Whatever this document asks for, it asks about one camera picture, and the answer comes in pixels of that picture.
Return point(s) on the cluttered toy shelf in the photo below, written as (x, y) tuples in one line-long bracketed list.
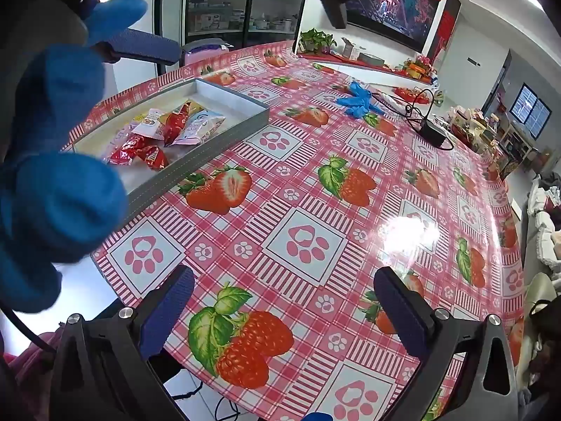
[(482, 129)]

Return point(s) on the glass door cabinet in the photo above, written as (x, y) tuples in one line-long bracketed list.
[(245, 4)]

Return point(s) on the white blue snack packet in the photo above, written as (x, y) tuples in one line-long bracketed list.
[(199, 128)]

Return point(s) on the pink cloth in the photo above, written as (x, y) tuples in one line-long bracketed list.
[(26, 359)]

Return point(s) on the black power adapter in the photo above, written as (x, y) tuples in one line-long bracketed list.
[(433, 132)]

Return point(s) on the person's left hand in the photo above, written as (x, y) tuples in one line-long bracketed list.
[(57, 210)]

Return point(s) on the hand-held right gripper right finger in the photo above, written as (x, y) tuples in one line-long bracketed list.
[(404, 315)]

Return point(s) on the grey shallow box tray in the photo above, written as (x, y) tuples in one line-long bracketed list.
[(206, 150)]

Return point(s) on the red snack packet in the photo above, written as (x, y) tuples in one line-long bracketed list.
[(154, 158), (177, 125), (127, 151)]

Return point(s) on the red covered sideboard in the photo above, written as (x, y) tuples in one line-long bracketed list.
[(350, 62)]

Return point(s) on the purple chair back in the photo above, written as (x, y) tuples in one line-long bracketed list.
[(204, 50)]

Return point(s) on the white orange snack packet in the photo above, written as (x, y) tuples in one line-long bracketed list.
[(149, 123)]

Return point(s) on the pink white snack packet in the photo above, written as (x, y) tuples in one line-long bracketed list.
[(115, 136)]

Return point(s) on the dark framed window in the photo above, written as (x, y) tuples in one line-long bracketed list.
[(530, 107)]

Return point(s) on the white sofa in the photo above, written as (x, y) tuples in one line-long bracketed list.
[(543, 228)]

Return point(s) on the red wall decoration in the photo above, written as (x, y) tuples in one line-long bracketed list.
[(447, 30)]

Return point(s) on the blue disposable gloves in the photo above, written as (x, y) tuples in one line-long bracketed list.
[(357, 98)]

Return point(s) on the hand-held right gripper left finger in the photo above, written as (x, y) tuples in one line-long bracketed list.
[(168, 313)]

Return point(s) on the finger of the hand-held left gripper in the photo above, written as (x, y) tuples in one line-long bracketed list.
[(147, 47)]

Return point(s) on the strawberry printed tablecloth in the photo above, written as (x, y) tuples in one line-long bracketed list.
[(307, 175)]

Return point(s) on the flower arrangement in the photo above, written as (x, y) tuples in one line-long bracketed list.
[(416, 68)]

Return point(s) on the green potted plant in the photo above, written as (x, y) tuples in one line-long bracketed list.
[(313, 38)]

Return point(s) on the yellow snack packet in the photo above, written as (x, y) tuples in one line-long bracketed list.
[(198, 107)]

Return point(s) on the wall television screen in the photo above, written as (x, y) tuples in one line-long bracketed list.
[(394, 8)]

